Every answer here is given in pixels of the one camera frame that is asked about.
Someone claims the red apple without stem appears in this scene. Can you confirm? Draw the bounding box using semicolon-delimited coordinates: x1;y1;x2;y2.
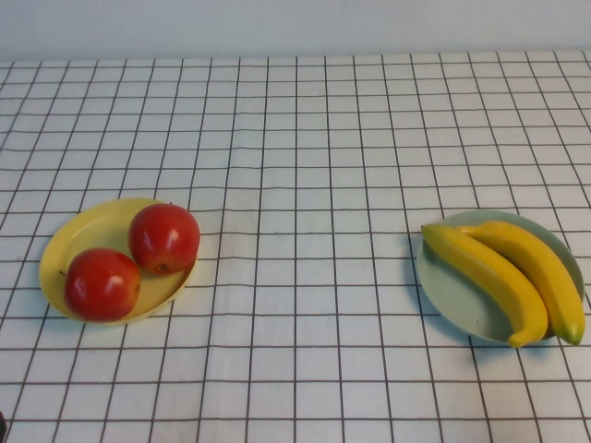
127;203;201;276

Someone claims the red apple with stem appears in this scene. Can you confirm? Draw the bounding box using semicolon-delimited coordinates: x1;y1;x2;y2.
58;247;142;323

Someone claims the yellow banana with green tip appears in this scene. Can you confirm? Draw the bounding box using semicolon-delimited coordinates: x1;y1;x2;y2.
454;220;586;346

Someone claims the pale blue-green round plate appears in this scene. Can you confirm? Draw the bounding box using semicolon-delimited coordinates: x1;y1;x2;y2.
416;210;585;345

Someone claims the yellow round plate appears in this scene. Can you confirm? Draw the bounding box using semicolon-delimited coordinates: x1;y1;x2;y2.
39;198;200;327

